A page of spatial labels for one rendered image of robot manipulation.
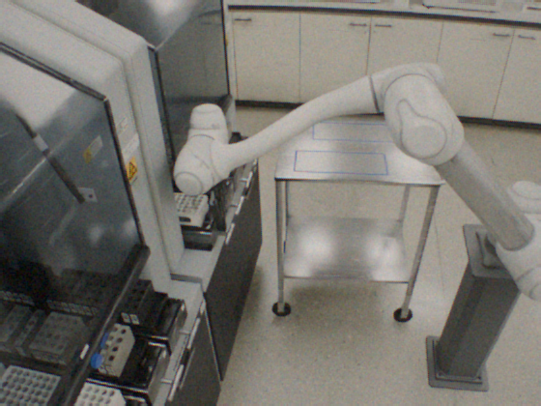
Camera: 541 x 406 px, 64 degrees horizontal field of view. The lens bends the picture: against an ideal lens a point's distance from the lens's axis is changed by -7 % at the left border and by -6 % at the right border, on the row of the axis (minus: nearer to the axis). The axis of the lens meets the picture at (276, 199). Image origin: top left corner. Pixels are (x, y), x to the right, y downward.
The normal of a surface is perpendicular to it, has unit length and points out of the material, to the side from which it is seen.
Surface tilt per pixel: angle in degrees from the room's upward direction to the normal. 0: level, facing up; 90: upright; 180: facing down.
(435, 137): 87
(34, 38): 29
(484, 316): 90
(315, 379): 0
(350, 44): 90
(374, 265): 0
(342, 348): 0
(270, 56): 90
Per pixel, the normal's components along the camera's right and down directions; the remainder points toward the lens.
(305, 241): -0.02, -0.78
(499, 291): -0.17, 0.61
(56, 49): 0.47, -0.64
